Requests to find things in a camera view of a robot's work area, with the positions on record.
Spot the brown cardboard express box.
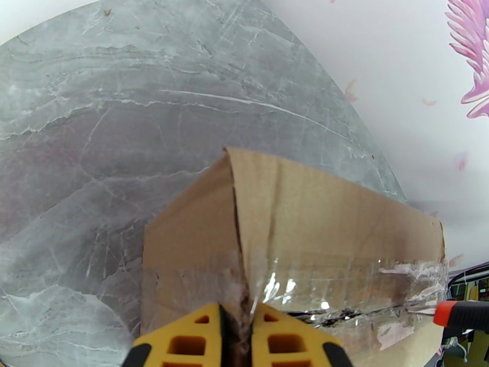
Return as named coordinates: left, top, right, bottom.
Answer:
left=140, top=147, right=449, bottom=367

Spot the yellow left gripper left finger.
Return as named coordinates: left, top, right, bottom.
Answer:
left=121, top=302, right=237, bottom=367

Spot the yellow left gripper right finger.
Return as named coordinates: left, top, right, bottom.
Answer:
left=250, top=303, right=354, bottom=367

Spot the orange black utility knife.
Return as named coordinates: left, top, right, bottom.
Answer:
left=433, top=300, right=489, bottom=334

